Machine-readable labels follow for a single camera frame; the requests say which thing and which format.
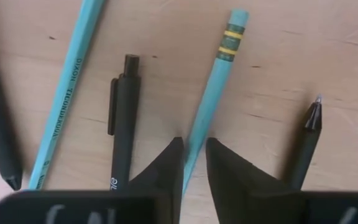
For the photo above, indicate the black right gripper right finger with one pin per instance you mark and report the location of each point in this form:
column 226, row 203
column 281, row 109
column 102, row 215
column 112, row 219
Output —
column 244, row 193

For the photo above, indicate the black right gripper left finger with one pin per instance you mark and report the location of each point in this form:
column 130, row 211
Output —
column 166, row 174

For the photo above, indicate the light blue pencil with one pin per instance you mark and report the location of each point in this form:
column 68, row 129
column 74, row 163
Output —
column 67, row 96
column 210, row 102

